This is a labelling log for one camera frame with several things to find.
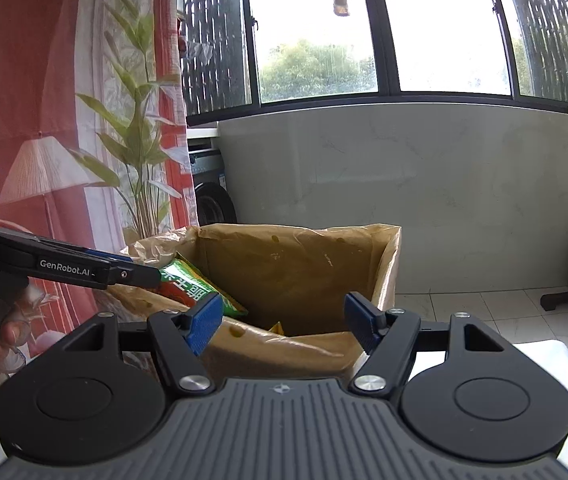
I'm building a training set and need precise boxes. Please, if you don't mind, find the black framed window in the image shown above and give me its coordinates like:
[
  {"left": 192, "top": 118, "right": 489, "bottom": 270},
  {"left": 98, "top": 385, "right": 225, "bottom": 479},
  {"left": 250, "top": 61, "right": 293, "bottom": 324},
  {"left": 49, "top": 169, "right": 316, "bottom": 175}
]
[{"left": 178, "top": 0, "right": 568, "bottom": 118}]

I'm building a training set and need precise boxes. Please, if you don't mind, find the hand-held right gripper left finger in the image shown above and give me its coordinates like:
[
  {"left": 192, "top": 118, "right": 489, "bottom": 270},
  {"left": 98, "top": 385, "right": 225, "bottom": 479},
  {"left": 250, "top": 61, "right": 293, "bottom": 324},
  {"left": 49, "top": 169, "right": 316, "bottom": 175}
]
[{"left": 58, "top": 293, "right": 225, "bottom": 396}]

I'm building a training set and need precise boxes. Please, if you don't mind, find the green red snack packet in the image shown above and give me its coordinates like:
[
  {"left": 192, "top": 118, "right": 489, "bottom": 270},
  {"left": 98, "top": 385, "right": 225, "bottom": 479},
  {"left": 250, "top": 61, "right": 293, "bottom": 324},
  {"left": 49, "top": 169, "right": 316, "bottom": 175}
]
[{"left": 156, "top": 254, "right": 249, "bottom": 318}]

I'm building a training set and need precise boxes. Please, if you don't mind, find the printed red curtain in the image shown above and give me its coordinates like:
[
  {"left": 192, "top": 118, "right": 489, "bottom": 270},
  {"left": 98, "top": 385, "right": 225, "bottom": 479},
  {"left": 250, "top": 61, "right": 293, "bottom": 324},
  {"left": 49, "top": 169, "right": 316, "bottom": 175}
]
[{"left": 0, "top": 0, "right": 201, "bottom": 401}]

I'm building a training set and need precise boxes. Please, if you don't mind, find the white washing machine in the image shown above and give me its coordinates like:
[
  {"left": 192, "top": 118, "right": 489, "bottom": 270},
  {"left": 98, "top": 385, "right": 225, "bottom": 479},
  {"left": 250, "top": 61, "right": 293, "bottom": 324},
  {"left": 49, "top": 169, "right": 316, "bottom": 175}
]
[{"left": 187, "top": 127, "right": 239, "bottom": 227}]

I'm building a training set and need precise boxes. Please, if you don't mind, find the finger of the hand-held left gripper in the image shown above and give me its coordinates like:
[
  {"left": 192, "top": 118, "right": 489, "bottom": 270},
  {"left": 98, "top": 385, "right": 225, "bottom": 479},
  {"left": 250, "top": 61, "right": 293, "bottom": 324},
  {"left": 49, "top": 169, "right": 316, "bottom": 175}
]
[
  {"left": 38, "top": 239, "right": 135, "bottom": 267},
  {"left": 106, "top": 263, "right": 163, "bottom": 292}
]

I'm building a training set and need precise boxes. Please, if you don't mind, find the floral white tablecloth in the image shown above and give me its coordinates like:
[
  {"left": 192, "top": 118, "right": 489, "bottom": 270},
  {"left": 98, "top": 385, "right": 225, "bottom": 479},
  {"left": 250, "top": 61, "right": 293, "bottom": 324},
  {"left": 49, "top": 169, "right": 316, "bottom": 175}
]
[{"left": 0, "top": 339, "right": 568, "bottom": 480}]

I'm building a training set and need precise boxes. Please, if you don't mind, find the brown cardboard box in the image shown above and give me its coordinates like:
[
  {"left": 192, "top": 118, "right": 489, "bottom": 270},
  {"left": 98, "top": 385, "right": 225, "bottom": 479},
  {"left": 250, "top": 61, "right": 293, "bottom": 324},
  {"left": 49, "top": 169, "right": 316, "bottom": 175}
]
[{"left": 108, "top": 222, "right": 403, "bottom": 382}]

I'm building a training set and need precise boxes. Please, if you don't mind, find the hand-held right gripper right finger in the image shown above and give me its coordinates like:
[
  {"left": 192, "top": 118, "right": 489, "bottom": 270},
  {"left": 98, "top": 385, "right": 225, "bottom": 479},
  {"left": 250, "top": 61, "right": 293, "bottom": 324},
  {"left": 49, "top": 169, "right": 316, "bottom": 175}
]
[{"left": 343, "top": 292, "right": 515, "bottom": 396}]

